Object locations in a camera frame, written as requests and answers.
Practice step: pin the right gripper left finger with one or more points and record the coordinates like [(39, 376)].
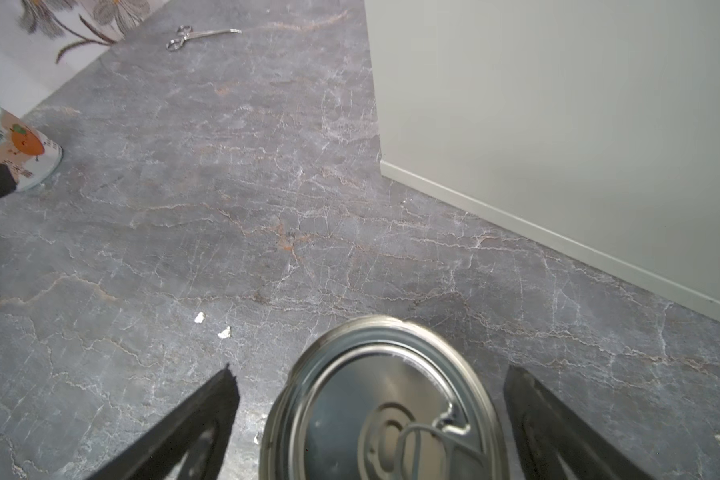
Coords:
[(193, 437)]

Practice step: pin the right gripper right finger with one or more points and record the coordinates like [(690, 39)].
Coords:
[(552, 441)]

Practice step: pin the blue label can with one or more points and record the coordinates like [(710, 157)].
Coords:
[(382, 398)]

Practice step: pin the orange label can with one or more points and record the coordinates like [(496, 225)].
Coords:
[(29, 155)]

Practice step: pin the grey metal cabinet box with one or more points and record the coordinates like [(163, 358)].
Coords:
[(591, 127)]

